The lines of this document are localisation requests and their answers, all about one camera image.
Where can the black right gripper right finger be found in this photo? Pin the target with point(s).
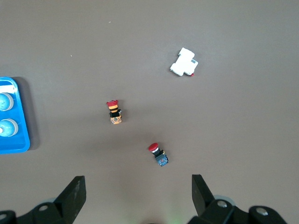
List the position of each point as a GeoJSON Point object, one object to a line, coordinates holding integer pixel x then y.
{"type": "Point", "coordinates": [203, 198]}

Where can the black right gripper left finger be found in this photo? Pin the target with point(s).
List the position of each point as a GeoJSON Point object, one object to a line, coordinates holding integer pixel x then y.
{"type": "Point", "coordinates": [70, 198]}

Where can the light blue service bell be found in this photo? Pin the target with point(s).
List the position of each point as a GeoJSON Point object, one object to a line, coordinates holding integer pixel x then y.
{"type": "Point", "coordinates": [9, 128]}
{"type": "Point", "coordinates": [4, 102]}

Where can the red push button black base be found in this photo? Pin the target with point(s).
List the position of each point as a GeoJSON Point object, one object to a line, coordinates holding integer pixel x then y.
{"type": "Point", "coordinates": [156, 150]}

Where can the blue plastic tray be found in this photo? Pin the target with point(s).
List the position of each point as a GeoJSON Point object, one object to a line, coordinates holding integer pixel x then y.
{"type": "Point", "coordinates": [22, 130]}

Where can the red emergency stop orange base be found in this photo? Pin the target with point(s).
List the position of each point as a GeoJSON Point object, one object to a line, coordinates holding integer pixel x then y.
{"type": "Point", "coordinates": [114, 112]}

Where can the white circuit breaker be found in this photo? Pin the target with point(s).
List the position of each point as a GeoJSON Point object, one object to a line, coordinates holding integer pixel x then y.
{"type": "Point", "coordinates": [183, 63]}

